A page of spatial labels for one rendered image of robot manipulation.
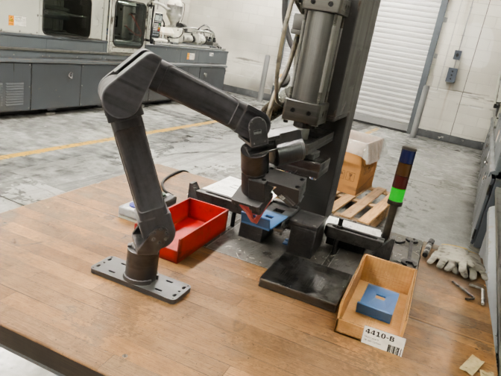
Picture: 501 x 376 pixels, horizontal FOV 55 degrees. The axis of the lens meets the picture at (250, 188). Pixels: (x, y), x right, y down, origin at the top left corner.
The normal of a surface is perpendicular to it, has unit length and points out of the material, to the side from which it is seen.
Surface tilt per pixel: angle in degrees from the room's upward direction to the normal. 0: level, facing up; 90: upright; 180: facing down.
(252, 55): 90
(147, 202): 81
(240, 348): 0
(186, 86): 88
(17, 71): 90
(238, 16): 91
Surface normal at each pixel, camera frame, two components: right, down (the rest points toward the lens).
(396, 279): -0.38, 0.22
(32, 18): 0.88, 0.28
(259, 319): 0.16, -0.94
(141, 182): 0.29, 0.36
